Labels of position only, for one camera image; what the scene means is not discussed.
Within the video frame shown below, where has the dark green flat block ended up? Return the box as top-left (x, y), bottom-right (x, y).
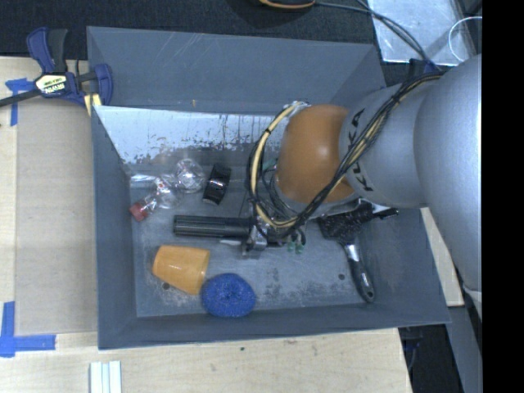
top-left (173, 214), bottom-right (253, 238)

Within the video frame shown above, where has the blue round scrubber sponge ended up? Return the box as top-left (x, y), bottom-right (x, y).
top-left (201, 272), bottom-right (258, 319)

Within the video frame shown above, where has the orange cup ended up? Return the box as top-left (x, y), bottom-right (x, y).
top-left (151, 244), bottom-right (211, 296)

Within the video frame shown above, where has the black short cylinder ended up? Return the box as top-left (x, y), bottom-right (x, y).
top-left (201, 163), bottom-right (233, 206)

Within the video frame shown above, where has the clear plastic bottle red cap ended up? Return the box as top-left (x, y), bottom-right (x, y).
top-left (129, 157), bottom-right (206, 223)

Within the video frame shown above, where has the grey metal bin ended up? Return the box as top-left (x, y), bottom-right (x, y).
top-left (85, 25), bottom-right (452, 350)

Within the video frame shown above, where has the pale wood board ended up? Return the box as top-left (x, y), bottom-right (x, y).
top-left (14, 97), bottom-right (99, 337)

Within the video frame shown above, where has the black brush grey handle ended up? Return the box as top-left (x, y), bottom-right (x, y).
top-left (316, 207), bottom-right (377, 304)

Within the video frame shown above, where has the black cylinder on white bracket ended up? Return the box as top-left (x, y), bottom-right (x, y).
top-left (356, 201), bottom-right (400, 221)

